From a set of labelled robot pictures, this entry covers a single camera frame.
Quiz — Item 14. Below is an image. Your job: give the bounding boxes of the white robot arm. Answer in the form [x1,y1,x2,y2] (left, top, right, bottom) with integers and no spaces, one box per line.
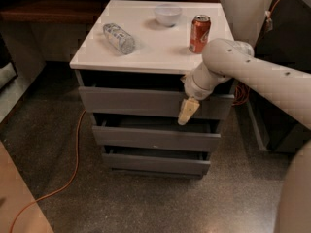
[178,39,311,233]

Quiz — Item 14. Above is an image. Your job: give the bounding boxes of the white bowl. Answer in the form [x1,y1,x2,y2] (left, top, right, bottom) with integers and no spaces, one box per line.
[154,4,182,27]

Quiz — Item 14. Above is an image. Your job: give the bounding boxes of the grey bottom drawer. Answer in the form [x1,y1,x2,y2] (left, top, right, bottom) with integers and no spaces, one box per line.
[102,146,210,177]

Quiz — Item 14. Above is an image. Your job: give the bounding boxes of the grey middle drawer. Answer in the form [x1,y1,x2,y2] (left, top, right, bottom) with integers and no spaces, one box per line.
[92,114,221,152]

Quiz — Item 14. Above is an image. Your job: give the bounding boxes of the clear plastic water bottle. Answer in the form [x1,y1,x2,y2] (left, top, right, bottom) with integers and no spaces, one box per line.
[103,23,135,54]

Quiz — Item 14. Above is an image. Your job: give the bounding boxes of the grey top drawer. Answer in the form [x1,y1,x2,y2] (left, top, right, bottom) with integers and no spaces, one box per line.
[79,86,233,120]

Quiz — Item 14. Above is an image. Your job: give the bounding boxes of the wooden desk shelf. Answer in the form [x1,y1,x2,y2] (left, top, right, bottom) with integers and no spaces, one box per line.
[0,0,220,24]

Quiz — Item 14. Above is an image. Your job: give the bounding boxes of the grey drawer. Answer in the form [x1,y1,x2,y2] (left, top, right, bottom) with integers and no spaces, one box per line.
[79,86,233,120]
[102,146,210,177]
[92,114,221,152]

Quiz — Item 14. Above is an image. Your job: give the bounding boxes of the orange soda can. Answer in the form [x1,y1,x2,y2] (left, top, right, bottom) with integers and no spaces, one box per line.
[189,15,211,53]

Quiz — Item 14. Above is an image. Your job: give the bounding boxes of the dark object at left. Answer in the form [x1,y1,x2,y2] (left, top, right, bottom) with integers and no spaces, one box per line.
[0,35,17,90]

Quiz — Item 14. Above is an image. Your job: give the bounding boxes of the orange extension cable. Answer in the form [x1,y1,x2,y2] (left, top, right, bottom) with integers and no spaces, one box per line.
[8,0,311,233]

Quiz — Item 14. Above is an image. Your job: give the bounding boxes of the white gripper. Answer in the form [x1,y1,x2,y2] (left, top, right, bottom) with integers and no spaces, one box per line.
[178,63,231,125]

